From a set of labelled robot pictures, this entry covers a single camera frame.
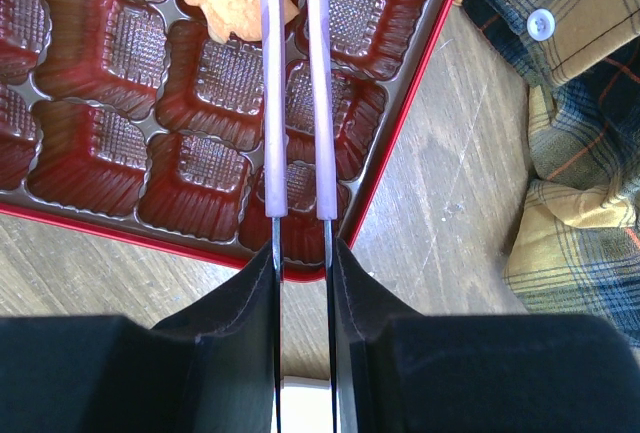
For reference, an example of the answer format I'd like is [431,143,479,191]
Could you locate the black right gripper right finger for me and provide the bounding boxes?
[327,240,639,432]

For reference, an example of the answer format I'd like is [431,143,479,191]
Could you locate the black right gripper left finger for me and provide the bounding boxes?
[1,246,279,432]

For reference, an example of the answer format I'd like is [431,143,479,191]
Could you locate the pink tongs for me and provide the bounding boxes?
[260,0,339,432]

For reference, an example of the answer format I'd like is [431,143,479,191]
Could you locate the red cookie box with tray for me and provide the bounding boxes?
[1,0,452,267]

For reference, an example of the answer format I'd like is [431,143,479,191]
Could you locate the yellow plaid shirt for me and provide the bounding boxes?
[462,0,639,345]

